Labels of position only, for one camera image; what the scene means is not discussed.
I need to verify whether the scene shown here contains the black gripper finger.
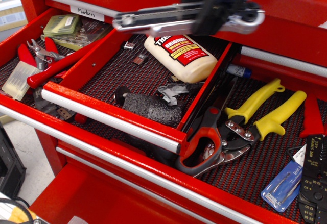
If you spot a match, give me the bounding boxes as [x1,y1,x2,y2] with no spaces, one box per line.
[180,2,199,29]
[191,1,229,36]

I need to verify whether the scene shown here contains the silver metal box cutter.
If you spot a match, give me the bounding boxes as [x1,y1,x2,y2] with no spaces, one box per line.
[112,2,265,37]

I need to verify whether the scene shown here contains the small open red drawer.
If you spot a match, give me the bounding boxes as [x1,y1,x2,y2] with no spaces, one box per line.
[42,31,220,154]

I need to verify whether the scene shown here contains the black wire stripper crimper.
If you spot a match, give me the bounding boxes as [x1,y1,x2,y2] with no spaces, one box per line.
[298,134,326,223]

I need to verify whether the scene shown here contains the black crate on floor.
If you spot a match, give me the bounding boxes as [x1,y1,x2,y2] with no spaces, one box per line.
[1,124,26,198]

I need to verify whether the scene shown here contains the green plastic parts case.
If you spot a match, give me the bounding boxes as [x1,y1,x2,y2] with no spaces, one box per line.
[43,14,79,36]

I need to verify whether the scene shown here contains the crumpled grey tape piece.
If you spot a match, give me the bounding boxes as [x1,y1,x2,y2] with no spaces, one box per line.
[157,82,204,106]

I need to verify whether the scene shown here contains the red black handled scissors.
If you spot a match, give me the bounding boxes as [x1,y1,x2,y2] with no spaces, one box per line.
[175,77,238,176]

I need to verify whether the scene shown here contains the yellow handled tin snips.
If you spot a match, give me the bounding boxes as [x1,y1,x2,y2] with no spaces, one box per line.
[191,78,307,177]

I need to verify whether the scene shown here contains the black grinding stone bit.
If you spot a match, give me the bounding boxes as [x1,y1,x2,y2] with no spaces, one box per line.
[114,86,182,127]

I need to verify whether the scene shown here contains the blue capped marker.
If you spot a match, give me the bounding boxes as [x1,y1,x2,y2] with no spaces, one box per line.
[226,64,252,78]

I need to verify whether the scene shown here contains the drill bit index card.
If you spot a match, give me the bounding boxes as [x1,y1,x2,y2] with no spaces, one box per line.
[40,17,115,51]

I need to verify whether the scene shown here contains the red handled flush cutters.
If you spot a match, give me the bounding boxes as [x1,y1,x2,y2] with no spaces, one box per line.
[17,37,65,71]

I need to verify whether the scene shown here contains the Titebond wood glue bottle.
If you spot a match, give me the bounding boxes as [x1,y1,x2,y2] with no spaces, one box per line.
[144,35,218,83]

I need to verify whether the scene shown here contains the small silver usb dongle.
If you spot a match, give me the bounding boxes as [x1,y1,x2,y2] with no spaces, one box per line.
[123,42,135,51]

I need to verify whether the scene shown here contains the blue drill bit packet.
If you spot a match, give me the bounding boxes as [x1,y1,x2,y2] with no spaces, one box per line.
[261,145,306,213]

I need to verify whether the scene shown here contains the long red handled tool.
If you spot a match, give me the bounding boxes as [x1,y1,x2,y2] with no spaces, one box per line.
[27,41,99,89]

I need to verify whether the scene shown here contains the red plastic tool handle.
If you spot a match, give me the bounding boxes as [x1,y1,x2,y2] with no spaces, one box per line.
[300,93,325,138]

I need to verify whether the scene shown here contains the clear plastic bit case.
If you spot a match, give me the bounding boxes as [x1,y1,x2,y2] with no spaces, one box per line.
[2,61,40,101]

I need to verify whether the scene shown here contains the red tool chest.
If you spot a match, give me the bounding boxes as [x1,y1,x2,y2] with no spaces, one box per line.
[0,0,327,224]

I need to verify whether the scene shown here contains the wide open red drawer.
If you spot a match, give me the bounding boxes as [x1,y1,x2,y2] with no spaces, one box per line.
[0,7,327,224]

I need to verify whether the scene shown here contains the white markers label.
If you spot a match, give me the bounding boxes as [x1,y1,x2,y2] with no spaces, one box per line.
[69,5,105,22]

